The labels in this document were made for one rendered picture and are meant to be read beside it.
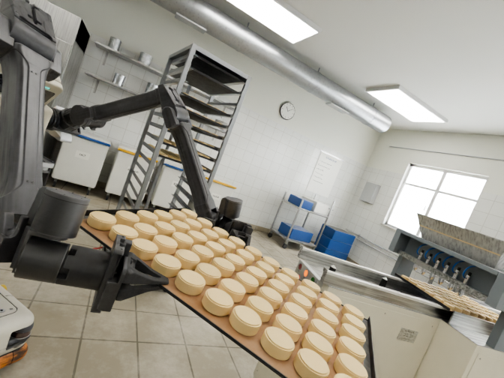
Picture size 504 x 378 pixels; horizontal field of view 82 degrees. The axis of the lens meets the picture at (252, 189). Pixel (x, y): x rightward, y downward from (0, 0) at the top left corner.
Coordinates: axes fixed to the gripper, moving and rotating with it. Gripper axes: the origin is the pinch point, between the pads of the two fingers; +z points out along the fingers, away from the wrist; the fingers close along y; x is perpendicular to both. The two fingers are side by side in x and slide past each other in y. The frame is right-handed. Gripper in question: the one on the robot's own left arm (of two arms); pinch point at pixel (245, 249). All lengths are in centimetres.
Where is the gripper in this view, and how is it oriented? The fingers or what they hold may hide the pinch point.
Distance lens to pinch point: 85.0
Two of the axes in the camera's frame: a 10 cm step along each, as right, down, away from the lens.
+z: 3.6, 2.6, -9.0
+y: -3.9, 9.1, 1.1
